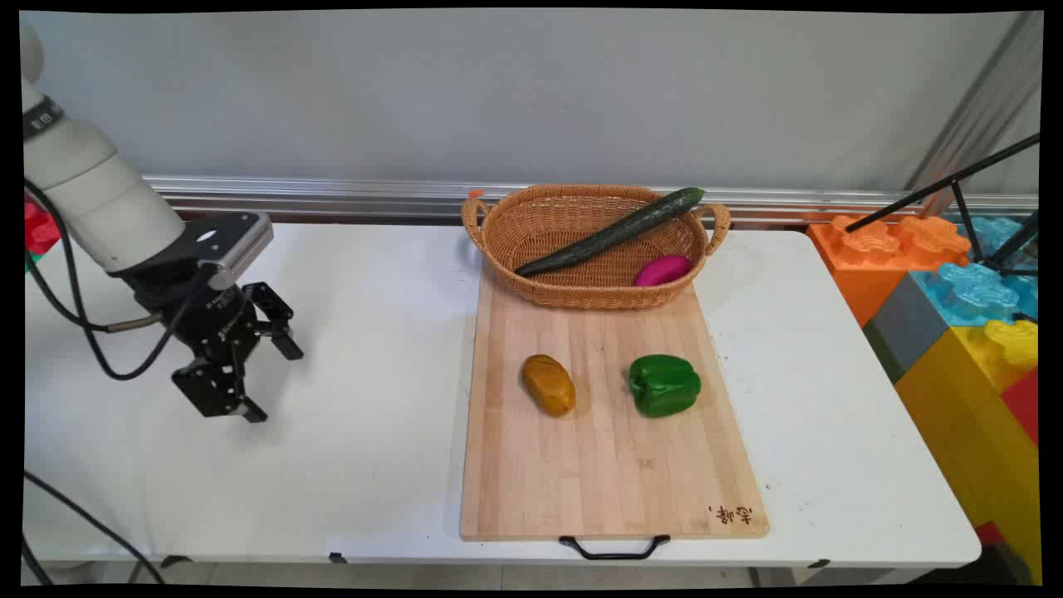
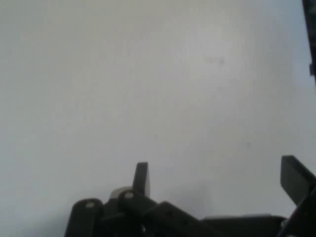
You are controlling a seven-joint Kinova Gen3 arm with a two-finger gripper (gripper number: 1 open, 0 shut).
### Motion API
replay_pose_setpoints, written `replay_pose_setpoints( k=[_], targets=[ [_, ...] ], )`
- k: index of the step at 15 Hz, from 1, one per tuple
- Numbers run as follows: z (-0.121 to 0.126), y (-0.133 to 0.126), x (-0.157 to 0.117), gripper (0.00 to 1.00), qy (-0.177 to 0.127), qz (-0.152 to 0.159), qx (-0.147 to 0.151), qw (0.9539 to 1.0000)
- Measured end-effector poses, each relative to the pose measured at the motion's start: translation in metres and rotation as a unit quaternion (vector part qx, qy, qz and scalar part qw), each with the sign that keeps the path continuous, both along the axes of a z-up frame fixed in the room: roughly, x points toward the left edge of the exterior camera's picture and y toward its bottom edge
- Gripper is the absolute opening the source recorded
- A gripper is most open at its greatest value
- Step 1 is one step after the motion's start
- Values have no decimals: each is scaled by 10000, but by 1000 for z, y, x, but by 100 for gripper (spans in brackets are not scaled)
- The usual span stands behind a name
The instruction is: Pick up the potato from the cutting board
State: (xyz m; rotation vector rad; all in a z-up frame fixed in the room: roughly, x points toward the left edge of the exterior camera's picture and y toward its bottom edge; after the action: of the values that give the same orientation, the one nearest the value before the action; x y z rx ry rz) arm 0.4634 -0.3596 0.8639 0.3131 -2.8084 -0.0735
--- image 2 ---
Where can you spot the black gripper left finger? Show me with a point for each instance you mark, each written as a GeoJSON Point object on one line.
{"type": "Point", "coordinates": [138, 209]}

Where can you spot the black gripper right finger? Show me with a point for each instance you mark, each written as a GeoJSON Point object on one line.
{"type": "Point", "coordinates": [295, 179]}

